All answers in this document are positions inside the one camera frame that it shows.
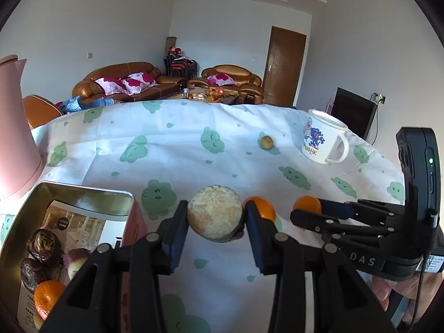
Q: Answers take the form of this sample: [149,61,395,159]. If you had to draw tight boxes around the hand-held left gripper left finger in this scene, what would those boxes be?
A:
[42,199,190,333]

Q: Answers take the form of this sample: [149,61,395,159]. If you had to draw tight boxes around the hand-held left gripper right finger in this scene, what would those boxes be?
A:
[244,201,398,333]

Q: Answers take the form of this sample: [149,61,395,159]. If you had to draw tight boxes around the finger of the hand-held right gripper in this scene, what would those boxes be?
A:
[289,209,390,248]
[317,197,406,223]

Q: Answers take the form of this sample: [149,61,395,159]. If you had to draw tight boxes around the mandarin orange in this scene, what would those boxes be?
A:
[292,195,322,221]
[243,196,277,223]
[34,280,67,321]

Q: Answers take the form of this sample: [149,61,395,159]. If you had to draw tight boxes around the pink metal tin tray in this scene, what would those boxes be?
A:
[0,181,148,333]

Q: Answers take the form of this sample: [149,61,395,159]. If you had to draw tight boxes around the pale pink apple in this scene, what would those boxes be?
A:
[64,248,93,281]

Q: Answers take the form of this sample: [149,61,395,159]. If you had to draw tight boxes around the person's right hand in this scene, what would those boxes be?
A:
[371,271,444,321]

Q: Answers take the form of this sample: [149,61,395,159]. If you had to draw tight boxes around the white mug with blue print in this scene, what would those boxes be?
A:
[301,109,349,165]

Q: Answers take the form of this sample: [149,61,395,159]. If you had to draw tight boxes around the black television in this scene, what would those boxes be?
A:
[331,87,377,143]

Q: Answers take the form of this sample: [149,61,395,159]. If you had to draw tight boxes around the printed leaflet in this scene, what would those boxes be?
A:
[17,199,130,330]

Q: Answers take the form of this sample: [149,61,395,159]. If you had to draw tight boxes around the cluttered coffee table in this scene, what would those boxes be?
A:
[163,88,241,105]

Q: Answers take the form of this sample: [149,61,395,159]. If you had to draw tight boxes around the brown wooden door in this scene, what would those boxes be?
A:
[263,26,307,107]

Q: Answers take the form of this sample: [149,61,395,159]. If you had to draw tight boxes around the blue denim clothes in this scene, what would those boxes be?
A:
[55,96,116,112]

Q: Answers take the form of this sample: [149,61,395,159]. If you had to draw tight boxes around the brown leather armchair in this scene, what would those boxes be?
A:
[187,65,263,105]
[22,94,65,130]

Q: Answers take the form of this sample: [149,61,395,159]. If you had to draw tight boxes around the pink floral pillow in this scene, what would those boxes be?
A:
[207,74,237,87]
[95,77,127,95]
[121,72,159,94]

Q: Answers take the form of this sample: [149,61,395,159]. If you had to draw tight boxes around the stacked dark chairs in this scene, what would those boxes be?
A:
[164,54,198,80]

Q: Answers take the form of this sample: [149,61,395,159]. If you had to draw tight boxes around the brown leather sofa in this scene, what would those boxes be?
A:
[72,62,186,103]

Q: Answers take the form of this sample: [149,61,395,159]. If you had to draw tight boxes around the pink electric kettle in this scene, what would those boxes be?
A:
[0,54,44,199]

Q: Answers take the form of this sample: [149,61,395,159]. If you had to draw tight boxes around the black cable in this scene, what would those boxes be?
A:
[414,211,437,331]

